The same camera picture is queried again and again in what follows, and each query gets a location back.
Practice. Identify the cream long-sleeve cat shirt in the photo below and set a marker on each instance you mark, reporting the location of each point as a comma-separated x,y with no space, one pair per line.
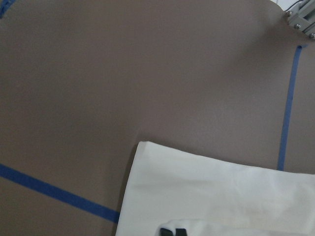
168,184

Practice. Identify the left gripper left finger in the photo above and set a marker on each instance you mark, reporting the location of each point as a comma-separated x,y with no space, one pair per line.
165,232

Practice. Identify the aluminium frame post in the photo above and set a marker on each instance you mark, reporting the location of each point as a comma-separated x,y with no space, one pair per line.
301,17

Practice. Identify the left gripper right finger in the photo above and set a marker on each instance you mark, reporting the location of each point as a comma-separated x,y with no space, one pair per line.
181,232

